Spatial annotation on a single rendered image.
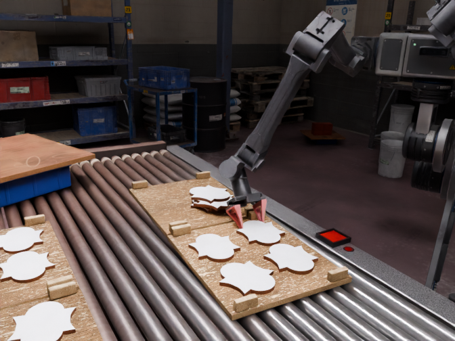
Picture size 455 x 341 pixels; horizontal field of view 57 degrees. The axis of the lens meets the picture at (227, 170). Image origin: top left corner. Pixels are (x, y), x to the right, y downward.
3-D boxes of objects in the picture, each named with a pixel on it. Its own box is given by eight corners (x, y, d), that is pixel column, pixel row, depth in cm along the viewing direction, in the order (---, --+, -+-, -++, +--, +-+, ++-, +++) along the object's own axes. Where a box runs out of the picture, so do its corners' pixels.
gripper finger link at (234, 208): (261, 224, 130) (252, 195, 132) (240, 229, 127) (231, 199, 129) (250, 229, 136) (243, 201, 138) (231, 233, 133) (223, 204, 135)
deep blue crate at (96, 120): (109, 126, 600) (107, 100, 588) (118, 132, 567) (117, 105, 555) (72, 130, 574) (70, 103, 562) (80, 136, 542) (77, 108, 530)
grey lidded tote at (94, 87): (110, 91, 584) (109, 73, 576) (123, 94, 558) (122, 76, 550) (75, 94, 552) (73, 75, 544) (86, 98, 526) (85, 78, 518)
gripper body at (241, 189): (263, 197, 134) (256, 175, 136) (235, 202, 129) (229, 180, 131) (254, 202, 139) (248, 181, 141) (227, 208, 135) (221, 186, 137)
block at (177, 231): (189, 231, 130) (189, 222, 129) (191, 233, 128) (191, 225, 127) (170, 235, 127) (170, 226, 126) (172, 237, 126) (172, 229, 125)
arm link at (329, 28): (349, 18, 110) (318, 0, 114) (317, 63, 114) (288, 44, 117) (367, 60, 151) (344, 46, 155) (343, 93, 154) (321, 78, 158)
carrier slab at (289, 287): (265, 219, 143) (265, 214, 142) (351, 282, 109) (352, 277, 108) (167, 240, 127) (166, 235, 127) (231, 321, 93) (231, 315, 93)
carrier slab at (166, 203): (210, 179, 178) (210, 176, 178) (264, 217, 144) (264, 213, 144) (128, 192, 162) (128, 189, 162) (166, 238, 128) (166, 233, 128)
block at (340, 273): (343, 274, 109) (344, 264, 108) (349, 277, 108) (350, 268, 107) (326, 279, 107) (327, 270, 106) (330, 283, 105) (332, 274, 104)
